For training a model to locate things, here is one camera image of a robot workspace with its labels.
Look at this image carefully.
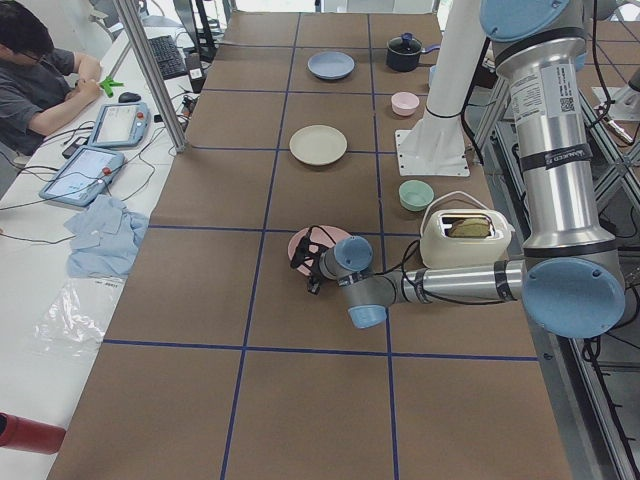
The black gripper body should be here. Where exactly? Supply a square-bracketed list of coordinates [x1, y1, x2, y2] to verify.
[290, 225, 334, 281]

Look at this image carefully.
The pink plate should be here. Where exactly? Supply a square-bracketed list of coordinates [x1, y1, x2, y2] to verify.
[287, 225, 350, 260]

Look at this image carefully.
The blue plate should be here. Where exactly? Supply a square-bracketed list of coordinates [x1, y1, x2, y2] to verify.
[307, 51, 356, 81]

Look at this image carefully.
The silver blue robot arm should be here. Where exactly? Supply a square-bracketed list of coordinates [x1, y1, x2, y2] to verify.
[290, 1, 625, 338]

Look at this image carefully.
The beige plate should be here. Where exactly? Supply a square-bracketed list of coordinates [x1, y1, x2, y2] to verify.
[289, 125, 347, 166]

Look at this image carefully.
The green bowl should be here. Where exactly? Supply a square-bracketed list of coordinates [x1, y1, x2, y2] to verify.
[398, 179, 435, 212]

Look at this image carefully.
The cream toaster with bread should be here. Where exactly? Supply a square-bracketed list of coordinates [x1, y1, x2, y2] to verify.
[419, 191, 514, 269]

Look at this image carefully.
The pink bowl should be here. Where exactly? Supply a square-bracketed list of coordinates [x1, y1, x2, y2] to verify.
[391, 91, 420, 117]

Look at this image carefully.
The light blue cloth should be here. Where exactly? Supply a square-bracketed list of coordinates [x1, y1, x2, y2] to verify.
[64, 194, 149, 278]

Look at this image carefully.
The dark blue pot with lid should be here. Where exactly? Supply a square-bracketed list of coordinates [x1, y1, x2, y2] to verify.
[385, 32, 440, 72]

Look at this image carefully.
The light blue cup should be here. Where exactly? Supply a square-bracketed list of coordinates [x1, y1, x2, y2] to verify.
[428, 65, 437, 89]

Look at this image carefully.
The upper teach pendant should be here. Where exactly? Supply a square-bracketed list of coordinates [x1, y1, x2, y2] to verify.
[88, 102, 149, 148]

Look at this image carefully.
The teach pendant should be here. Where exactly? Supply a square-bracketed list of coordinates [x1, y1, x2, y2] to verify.
[39, 146, 125, 207]
[88, 102, 149, 148]

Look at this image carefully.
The black keyboard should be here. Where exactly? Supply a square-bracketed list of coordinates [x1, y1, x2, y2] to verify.
[148, 35, 187, 80]

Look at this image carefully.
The lower teach pendant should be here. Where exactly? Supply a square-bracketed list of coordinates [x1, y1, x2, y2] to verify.
[39, 146, 125, 207]

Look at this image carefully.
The black computer mouse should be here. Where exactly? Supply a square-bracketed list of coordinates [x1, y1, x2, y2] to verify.
[118, 92, 141, 103]

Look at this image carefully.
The clear plastic bag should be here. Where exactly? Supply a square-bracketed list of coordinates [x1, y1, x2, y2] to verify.
[34, 277, 125, 355]

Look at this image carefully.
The green plastic clamp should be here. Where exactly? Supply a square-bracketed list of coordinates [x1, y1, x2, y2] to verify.
[99, 76, 124, 98]

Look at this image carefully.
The seated person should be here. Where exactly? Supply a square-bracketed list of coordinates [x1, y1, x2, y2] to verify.
[1, 1, 102, 157]

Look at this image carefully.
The red bottle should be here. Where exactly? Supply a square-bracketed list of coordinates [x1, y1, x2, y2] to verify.
[1, 413, 66, 455]

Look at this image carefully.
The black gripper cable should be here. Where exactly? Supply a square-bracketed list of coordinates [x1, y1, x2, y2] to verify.
[299, 225, 501, 306]

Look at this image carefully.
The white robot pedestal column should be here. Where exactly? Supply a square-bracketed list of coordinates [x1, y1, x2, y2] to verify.
[395, 0, 487, 177]

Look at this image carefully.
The aluminium frame post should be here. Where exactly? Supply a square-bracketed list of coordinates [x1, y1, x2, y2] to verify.
[114, 0, 186, 153]

